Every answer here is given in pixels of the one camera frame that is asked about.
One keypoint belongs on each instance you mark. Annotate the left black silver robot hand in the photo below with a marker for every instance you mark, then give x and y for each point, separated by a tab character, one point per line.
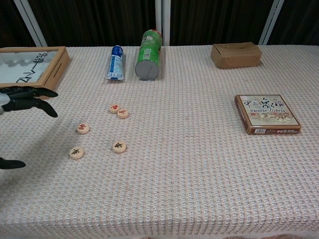
22	95

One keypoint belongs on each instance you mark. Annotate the black-character wooden chess piece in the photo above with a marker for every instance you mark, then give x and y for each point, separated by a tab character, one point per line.
119	146
76	153

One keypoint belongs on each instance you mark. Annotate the red-character wooden chess piece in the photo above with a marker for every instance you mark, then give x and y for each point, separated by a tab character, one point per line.
82	128
123	113
114	108

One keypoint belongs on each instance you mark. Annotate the Chinese chess game box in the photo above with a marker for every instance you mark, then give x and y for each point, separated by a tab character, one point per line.
266	112

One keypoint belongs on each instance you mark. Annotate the black pleated curtain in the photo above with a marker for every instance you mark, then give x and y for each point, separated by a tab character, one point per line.
94	22
301	20
10	22
219	20

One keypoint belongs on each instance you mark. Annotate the blue white toothpaste tube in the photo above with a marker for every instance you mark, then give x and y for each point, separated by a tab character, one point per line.
115	64

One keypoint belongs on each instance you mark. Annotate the green chip can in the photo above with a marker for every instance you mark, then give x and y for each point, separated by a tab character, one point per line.
148	57

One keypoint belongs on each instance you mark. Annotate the beige woven tablecloth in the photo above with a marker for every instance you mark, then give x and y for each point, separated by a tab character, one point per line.
174	174

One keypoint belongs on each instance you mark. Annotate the brown cardboard box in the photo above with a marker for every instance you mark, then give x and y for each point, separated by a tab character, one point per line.
235	56

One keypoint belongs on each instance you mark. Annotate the wooden glass coin frame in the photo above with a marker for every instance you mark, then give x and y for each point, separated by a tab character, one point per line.
62	59

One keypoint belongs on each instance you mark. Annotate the white metal frame post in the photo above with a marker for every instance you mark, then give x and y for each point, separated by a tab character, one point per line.
165	20
271	22
30	22

